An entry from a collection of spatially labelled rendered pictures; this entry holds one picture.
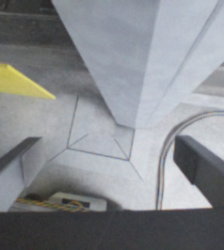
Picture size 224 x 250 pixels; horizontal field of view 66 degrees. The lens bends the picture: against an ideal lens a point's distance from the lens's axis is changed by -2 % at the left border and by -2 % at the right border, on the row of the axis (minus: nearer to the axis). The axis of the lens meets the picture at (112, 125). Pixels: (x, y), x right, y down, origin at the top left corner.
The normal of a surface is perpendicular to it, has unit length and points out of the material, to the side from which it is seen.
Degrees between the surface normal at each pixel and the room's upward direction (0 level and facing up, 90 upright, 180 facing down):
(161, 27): 90
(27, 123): 0
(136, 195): 0
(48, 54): 0
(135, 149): 11
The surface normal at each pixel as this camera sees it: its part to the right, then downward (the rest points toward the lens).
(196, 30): 0.03, 0.99
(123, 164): -0.14, 0.04
